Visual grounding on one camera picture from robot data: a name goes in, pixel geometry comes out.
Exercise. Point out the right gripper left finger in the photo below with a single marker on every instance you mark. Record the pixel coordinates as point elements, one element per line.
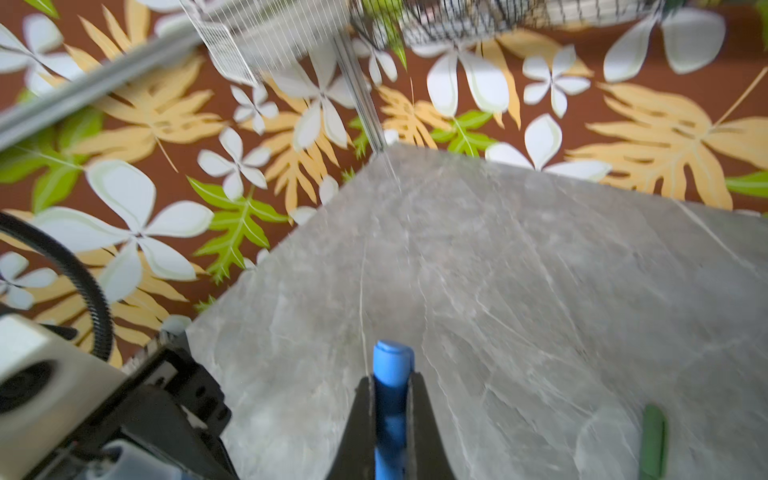
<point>355,456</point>

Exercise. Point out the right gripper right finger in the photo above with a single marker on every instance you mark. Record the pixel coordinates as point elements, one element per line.
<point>426,458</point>

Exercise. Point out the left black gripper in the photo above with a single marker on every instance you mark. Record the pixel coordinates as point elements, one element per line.
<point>170,407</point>

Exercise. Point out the blue pen cap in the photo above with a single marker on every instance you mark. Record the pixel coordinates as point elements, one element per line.
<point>393,364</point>

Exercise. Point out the dark green pen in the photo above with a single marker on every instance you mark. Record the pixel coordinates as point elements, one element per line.
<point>654,444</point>

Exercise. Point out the white wire basket left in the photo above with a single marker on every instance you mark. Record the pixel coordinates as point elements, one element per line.
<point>249,39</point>

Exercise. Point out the black wire basket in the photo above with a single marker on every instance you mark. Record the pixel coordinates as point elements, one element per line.
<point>389,24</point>

